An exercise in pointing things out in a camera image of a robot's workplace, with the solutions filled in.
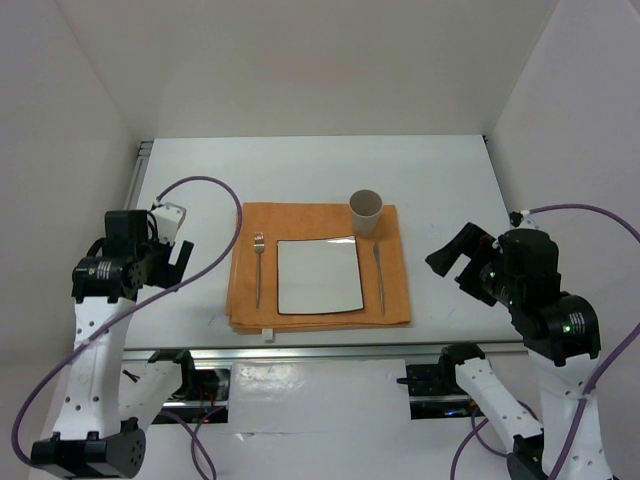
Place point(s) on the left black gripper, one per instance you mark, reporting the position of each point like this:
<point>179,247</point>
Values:
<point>164,277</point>

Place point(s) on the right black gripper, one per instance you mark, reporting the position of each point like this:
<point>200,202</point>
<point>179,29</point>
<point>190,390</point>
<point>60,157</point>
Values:
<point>472,239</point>

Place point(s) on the orange cloth placemat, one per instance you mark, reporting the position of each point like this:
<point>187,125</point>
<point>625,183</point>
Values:
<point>303,221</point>

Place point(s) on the beige paper cup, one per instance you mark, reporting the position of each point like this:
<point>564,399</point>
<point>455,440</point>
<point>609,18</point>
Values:
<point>365,209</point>

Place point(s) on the white square plate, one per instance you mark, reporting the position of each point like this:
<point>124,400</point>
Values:
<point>318,276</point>

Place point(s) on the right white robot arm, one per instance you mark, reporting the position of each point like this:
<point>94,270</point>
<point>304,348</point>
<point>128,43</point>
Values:
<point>519,269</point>

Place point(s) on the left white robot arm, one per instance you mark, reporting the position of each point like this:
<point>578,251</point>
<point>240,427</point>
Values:
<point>100,430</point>

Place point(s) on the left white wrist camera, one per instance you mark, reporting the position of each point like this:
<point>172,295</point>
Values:
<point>168,219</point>

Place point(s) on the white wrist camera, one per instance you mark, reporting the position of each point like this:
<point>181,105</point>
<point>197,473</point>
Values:
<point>521,220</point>
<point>168,219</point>

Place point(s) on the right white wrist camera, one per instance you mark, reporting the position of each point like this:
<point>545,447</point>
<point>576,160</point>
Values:
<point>521,220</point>

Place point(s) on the aluminium rail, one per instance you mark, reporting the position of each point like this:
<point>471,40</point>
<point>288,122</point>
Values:
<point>436,183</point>

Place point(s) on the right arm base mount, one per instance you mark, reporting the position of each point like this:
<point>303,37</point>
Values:
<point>431,396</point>

